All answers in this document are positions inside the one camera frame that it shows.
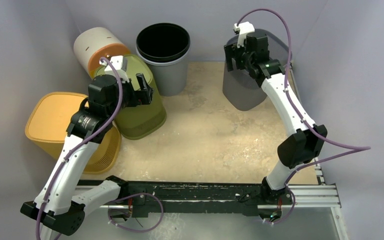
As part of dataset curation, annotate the green mesh basket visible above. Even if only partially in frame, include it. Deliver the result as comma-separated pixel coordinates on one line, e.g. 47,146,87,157
93,54,167,140

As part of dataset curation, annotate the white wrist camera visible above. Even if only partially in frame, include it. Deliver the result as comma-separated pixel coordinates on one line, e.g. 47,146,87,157
109,55,129,83
233,21,255,48

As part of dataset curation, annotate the aluminium table frame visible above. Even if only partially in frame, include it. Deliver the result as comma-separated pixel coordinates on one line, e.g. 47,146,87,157
37,61,350,240

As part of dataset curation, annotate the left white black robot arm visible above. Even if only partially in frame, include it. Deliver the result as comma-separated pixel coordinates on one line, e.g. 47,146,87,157
20,73,154,240

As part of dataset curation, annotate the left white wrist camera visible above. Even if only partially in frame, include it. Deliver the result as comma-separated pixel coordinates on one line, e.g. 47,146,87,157
109,55,129,83

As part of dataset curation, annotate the white orange cylindrical container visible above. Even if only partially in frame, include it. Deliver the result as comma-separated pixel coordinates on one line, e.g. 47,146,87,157
73,27,131,78

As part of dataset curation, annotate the grey mesh basket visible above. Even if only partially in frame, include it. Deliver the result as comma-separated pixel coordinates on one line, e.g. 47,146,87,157
222,28,289,111

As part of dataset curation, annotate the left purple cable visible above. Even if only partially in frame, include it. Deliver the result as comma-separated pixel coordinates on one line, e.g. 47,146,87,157
34,56,124,240

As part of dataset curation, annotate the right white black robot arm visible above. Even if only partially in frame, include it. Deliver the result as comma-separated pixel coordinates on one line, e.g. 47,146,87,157
224,32,328,204

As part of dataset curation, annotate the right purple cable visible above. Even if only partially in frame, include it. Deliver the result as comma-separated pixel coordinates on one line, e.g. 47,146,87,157
235,8,372,226

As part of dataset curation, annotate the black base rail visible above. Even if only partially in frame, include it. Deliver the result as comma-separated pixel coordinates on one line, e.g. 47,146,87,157
111,181,293,218

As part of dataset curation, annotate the yellow mesh basket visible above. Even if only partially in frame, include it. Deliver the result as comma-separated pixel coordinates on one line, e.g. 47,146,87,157
24,91,122,174

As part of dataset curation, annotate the grey bin with black liner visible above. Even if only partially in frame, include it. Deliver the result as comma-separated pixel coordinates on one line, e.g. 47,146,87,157
136,22,191,97

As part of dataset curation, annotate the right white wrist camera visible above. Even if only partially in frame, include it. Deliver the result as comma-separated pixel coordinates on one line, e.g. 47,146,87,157
233,21,255,48

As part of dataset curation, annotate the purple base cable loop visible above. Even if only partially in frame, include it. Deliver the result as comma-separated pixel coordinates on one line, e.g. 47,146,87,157
107,192,164,233

